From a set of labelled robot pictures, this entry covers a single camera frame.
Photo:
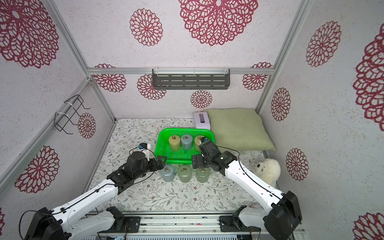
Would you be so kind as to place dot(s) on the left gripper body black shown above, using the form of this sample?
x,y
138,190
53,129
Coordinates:
x,y
152,166

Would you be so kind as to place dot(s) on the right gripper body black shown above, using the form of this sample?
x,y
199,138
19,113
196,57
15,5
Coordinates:
x,y
198,160

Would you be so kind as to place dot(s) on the green canister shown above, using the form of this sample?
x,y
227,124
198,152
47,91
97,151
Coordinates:
x,y
185,173
202,175

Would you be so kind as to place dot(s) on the blue-grey canister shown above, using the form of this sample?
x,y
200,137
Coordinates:
x,y
168,173

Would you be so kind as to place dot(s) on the green plastic basket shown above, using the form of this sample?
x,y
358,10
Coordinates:
x,y
180,157

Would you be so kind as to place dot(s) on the yellow canister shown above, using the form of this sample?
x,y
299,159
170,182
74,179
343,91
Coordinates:
x,y
198,141
174,143

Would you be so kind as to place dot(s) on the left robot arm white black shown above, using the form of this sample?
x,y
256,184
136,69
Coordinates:
x,y
65,222

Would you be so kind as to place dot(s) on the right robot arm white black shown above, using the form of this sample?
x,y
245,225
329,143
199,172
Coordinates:
x,y
281,213

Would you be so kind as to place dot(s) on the blue canister back middle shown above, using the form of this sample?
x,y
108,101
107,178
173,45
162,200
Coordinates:
x,y
187,142

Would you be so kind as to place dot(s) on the lavender tissue box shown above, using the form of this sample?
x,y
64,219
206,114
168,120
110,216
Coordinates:
x,y
201,120

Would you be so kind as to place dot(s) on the green pillow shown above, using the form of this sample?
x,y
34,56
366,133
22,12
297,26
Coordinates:
x,y
239,129

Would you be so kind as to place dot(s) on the white plush bear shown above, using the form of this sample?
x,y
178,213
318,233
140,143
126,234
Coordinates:
x,y
269,171

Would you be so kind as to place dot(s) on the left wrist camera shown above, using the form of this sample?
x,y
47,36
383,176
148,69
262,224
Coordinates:
x,y
146,149

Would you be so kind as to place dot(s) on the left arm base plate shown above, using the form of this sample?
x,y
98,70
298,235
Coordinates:
x,y
126,225

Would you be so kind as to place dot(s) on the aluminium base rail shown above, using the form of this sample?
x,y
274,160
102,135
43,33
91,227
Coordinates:
x,y
166,224

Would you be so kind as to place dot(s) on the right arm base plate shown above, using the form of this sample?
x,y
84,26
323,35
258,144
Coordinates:
x,y
231,224

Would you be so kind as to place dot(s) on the grey wall shelf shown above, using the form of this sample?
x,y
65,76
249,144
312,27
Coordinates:
x,y
191,80

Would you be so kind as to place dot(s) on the black wire wall rack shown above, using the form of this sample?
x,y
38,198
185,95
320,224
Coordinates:
x,y
62,119

